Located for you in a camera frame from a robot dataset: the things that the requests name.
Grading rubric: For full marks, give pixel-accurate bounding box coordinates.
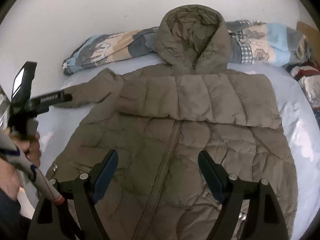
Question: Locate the white red printed pillow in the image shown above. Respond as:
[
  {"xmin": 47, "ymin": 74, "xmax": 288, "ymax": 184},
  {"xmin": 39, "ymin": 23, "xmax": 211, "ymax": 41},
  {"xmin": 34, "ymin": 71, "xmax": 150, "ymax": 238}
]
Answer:
[{"xmin": 286, "ymin": 62, "xmax": 319, "ymax": 110}]

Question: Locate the patchwork cartoon blanket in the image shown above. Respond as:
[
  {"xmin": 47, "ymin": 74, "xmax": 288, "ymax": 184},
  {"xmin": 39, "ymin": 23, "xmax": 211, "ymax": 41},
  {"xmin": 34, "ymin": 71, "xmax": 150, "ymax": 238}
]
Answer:
[{"xmin": 62, "ymin": 20, "xmax": 313, "ymax": 76}]

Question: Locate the person's left hand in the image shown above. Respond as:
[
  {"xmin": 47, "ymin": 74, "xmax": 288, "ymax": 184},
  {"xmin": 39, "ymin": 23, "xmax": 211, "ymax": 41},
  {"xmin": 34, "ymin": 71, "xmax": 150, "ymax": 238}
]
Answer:
[{"xmin": 0, "ymin": 128, "xmax": 42, "ymax": 201}]

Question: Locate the light blue cloud bedsheet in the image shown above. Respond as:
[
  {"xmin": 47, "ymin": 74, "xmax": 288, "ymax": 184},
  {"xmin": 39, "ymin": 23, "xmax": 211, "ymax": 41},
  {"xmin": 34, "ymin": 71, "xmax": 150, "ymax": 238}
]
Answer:
[{"xmin": 38, "ymin": 63, "xmax": 319, "ymax": 239}]

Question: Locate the olive green puffer jacket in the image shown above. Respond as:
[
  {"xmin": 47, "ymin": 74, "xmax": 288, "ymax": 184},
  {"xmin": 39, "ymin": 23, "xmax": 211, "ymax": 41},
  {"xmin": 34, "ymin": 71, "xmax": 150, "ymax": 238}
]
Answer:
[{"xmin": 46, "ymin": 5, "xmax": 298, "ymax": 239}]

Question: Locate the brown wooden headboard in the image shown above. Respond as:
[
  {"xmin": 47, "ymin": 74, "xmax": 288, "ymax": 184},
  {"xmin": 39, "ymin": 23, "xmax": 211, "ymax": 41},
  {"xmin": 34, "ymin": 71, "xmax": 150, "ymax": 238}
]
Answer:
[{"xmin": 297, "ymin": 21, "xmax": 320, "ymax": 65}]

